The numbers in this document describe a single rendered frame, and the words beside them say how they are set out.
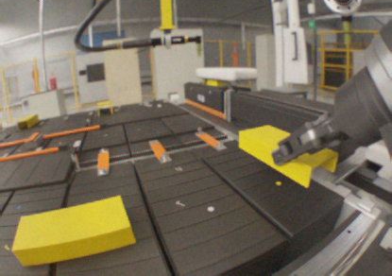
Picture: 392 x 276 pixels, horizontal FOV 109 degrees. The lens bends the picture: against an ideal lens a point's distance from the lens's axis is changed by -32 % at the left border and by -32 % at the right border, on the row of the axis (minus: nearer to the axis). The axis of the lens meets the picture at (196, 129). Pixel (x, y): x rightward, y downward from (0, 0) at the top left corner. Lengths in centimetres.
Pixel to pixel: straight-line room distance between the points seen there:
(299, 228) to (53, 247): 30
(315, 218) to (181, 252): 18
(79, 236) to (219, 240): 17
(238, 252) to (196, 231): 6
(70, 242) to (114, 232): 6
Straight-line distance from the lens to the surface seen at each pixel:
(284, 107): 54
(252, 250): 26
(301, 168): 27
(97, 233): 26
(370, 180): 74
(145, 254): 26
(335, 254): 30
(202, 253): 25
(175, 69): 497
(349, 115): 22
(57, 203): 40
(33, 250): 28
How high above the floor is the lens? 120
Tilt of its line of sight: 18 degrees down
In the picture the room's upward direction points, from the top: 3 degrees counter-clockwise
